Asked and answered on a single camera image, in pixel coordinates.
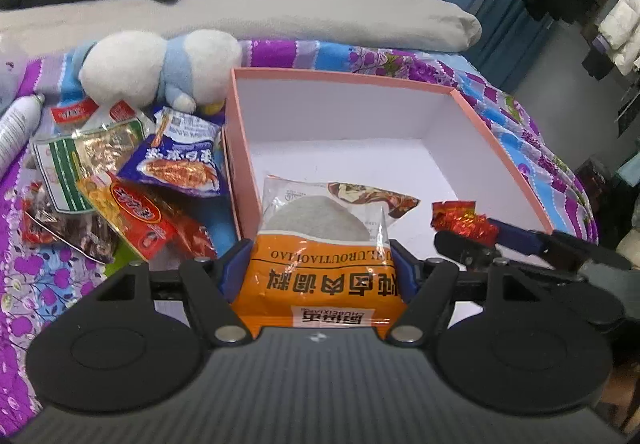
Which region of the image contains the orange and clear snack packet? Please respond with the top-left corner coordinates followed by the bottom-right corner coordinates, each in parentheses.
top-left (229, 174), bottom-right (421, 342)

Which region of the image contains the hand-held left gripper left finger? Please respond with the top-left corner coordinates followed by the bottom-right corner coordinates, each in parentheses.
top-left (95, 239), bottom-right (253, 345)

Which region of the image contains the blue snack packet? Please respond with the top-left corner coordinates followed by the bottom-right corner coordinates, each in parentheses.
top-left (117, 107), bottom-right (231, 197)

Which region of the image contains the white spray can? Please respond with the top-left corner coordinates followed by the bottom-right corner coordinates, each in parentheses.
top-left (0, 93), bottom-right (46, 170)

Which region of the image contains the blue curtain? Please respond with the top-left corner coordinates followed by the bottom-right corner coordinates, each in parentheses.
top-left (475, 0), bottom-right (556, 95)

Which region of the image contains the purple floral bed sheet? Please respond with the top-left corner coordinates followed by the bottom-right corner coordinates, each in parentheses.
top-left (0, 39), bottom-right (601, 425)

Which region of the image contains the dark red snack packet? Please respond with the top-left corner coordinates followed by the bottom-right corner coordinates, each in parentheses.
top-left (21, 181), bottom-right (118, 265)

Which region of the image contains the small red label packet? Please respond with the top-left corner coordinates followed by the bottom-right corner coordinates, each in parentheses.
top-left (50, 98), bottom-right (98, 135)

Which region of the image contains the white puffer jacket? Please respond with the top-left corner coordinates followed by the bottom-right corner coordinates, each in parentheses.
top-left (597, 0), bottom-right (640, 75)

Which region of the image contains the white and blue plush toy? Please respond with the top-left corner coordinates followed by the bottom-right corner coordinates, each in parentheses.
top-left (65, 29), bottom-right (244, 115)

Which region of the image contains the pink cardboard box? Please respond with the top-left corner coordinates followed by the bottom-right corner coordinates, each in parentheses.
top-left (223, 68), bottom-right (556, 270)

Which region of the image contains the red and orange snack packet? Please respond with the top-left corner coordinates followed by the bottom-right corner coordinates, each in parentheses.
top-left (77, 171), bottom-right (218, 261)

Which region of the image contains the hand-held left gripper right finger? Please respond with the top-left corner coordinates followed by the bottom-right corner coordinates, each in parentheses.
top-left (389, 240), bottom-right (551, 345)

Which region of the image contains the red foil snack packet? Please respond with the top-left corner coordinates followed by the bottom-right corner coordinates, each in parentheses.
top-left (431, 199), bottom-right (493, 241)

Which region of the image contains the green bordered clear snack packet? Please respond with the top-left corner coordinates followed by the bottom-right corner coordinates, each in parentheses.
top-left (32, 102), bottom-right (157, 215)

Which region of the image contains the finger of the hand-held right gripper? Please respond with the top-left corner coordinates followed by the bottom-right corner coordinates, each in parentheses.
top-left (487, 218), bottom-right (556, 252)
top-left (434, 230), bottom-right (506, 270)

